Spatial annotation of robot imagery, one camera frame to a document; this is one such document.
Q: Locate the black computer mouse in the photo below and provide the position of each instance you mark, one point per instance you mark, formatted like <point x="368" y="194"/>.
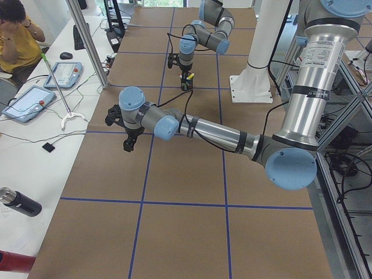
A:
<point x="66" y="55"/>

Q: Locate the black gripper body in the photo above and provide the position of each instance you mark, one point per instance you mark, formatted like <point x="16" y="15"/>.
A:
<point x="185" y="71"/>
<point x="132" y="132"/>

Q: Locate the black mesh pen cup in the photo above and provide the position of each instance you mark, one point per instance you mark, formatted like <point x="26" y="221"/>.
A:
<point x="186" y="84"/>

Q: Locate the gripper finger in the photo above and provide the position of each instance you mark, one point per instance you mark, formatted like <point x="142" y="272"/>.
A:
<point x="132" y="143"/>
<point x="126" y="145"/>

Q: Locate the teach pendant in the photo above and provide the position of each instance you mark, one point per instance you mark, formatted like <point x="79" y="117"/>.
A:
<point x="29" y="104"/>
<point x="67" y="73"/>

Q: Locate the teach pendant near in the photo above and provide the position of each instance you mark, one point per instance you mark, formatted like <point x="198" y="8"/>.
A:
<point x="29" y="104"/>

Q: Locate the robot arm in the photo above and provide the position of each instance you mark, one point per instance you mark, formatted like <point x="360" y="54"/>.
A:
<point x="324" y="27"/>
<point x="211" y="31"/>

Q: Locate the brown paper table cover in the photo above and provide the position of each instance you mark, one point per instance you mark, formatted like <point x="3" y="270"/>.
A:
<point x="180" y="208"/>

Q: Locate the red bottle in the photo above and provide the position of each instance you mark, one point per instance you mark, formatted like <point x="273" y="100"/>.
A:
<point x="15" y="262"/>

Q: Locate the white reacher stick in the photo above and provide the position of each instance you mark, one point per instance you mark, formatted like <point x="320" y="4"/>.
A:
<point x="69" y="114"/>

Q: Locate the grey aluminium frame post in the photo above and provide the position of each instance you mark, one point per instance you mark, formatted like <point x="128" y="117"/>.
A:
<point x="79" y="20"/>

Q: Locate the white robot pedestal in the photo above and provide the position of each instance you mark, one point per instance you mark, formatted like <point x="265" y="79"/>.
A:
<point x="253" y="85"/>

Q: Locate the yellow marker pen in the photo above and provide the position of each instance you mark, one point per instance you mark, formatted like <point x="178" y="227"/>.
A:
<point x="189" y="77"/>

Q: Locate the black keyboard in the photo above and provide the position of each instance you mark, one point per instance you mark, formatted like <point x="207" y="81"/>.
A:
<point x="78" y="41"/>

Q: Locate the teach pendant far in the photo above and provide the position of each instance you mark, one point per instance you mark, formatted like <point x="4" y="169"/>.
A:
<point x="67" y="73"/>

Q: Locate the person in yellow shirt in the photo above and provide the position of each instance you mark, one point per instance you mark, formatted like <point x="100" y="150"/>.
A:
<point x="20" y="38"/>

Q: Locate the black thermos bottle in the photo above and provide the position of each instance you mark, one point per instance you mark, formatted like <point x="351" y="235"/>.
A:
<point x="19" y="202"/>

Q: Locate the small black square pad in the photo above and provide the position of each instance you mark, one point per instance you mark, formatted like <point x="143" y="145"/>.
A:
<point x="48" y="147"/>

